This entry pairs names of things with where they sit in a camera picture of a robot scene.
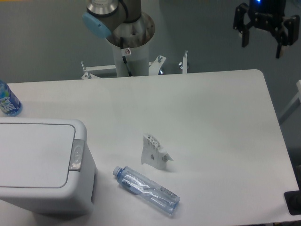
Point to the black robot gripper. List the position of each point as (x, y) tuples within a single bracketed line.
[(267, 15)]

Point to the grey trash can push button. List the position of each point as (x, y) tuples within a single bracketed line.
[(76, 155)]

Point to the white push-lid trash can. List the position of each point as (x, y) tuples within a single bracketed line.
[(34, 166)]

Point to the crumpled white paper wrapper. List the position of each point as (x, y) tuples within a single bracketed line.
[(153, 153)]

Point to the black object at table edge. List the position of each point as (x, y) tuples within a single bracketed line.
[(293, 201)]

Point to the empty clear plastic bottle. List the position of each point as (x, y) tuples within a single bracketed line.
[(149, 190)]

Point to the blue labelled water bottle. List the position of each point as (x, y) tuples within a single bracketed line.
[(9, 103)]

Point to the white frame at right edge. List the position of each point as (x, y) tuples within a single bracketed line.
[(292, 105)]

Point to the white pedestal base frame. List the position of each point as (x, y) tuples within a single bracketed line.
[(125, 68)]

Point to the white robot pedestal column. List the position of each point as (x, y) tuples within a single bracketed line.
[(131, 40)]

